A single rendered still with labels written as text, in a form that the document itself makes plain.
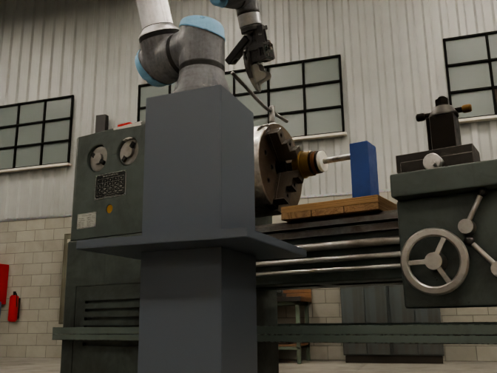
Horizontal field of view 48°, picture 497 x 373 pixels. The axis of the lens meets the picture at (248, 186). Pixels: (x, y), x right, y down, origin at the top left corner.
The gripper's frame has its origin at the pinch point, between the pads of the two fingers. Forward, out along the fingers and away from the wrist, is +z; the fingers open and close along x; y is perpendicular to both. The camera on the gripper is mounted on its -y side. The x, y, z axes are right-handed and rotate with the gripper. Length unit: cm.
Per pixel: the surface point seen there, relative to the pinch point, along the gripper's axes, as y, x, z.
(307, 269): 17, -22, 57
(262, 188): 2.1, -12.1, 32.5
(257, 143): 1.6, -9.6, 18.2
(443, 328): 58, -43, 68
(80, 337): -58, -43, 70
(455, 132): 62, -7, 26
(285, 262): 11, -23, 54
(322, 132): -248, 658, 8
